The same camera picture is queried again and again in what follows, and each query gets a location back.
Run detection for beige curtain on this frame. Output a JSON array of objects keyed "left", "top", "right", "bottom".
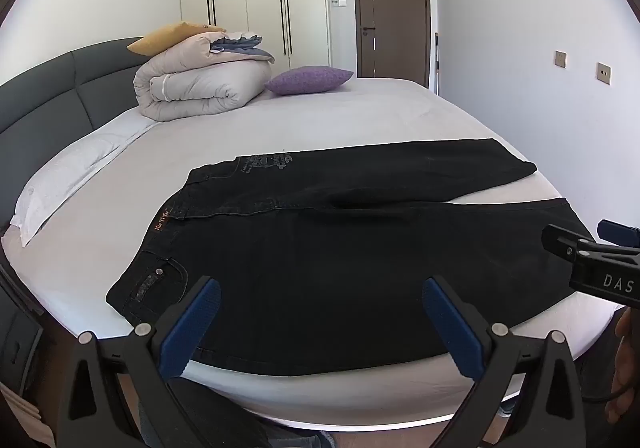
[{"left": 0, "top": 378, "right": 57, "bottom": 448}]

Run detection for brown door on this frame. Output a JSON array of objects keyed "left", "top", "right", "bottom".
[{"left": 349, "top": 0, "right": 432, "bottom": 89}]

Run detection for yellow pillow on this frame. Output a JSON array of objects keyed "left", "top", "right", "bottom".
[{"left": 126, "top": 22, "right": 227, "bottom": 56}]

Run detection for white pillow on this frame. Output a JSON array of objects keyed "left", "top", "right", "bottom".
[{"left": 10, "top": 120, "right": 162, "bottom": 249}]

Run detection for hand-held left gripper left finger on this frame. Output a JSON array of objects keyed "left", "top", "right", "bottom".
[{"left": 57, "top": 275, "right": 223, "bottom": 448}]

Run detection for bed with white sheet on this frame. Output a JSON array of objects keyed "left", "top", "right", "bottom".
[{"left": 0, "top": 76, "right": 632, "bottom": 432}]

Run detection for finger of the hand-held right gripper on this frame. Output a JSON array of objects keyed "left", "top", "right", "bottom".
[
  {"left": 597, "top": 220, "right": 640, "bottom": 247},
  {"left": 541, "top": 224, "right": 640, "bottom": 275}
]

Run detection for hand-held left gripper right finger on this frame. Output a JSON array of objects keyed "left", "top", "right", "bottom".
[{"left": 421, "top": 275, "right": 587, "bottom": 448}]

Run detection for folded blue-grey cloth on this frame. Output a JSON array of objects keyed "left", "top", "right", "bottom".
[{"left": 210, "top": 34, "right": 276, "bottom": 64}]

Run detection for folded beige duvet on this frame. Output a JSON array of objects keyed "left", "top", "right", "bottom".
[{"left": 132, "top": 32, "right": 274, "bottom": 123}]

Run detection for purple pillow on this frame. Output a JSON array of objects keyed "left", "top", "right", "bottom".
[{"left": 264, "top": 66, "right": 355, "bottom": 96}]

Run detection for dark grey padded headboard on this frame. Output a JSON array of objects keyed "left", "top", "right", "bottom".
[{"left": 0, "top": 36, "right": 152, "bottom": 229}]

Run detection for black cable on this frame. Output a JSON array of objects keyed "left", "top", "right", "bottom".
[{"left": 581, "top": 379, "right": 639, "bottom": 405}]

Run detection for person's right hand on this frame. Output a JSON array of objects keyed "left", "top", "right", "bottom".
[{"left": 614, "top": 308, "right": 640, "bottom": 424}]

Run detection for black pants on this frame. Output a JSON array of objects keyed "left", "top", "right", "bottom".
[{"left": 105, "top": 138, "right": 601, "bottom": 377}]

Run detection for dark nightstand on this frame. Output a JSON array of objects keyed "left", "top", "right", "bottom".
[{"left": 0, "top": 273, "right": 47, "bottom": 395}]

